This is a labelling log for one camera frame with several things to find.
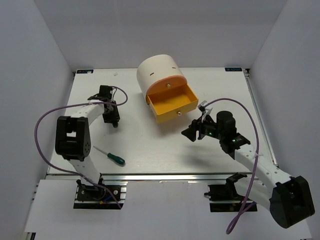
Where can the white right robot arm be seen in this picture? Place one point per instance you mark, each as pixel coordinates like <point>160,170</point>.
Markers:
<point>287,198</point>

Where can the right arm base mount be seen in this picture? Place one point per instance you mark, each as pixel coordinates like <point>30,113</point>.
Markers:
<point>222,194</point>

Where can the cream drawer cabinet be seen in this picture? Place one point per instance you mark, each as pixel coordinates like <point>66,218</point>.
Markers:
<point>155,68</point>

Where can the large green-handled screwdriver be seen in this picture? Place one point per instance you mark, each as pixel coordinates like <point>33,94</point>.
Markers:
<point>116,159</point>

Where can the aluminium table rail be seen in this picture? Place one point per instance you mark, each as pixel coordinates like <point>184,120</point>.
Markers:
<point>167,177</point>

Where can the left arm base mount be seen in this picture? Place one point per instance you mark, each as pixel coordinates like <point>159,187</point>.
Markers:
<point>89,197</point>

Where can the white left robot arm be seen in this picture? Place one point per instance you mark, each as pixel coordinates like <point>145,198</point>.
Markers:
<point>73,139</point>

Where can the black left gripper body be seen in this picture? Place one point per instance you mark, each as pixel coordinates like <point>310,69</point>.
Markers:
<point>111,114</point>

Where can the orange drawer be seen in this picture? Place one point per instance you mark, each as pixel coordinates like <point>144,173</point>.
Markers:
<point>166,83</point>

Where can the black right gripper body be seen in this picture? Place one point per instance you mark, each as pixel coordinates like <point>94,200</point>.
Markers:
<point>210,129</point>

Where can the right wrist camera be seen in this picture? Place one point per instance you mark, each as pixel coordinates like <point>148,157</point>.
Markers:
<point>205,109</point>

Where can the yellow drawer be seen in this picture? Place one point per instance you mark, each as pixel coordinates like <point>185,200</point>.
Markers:
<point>172,103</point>

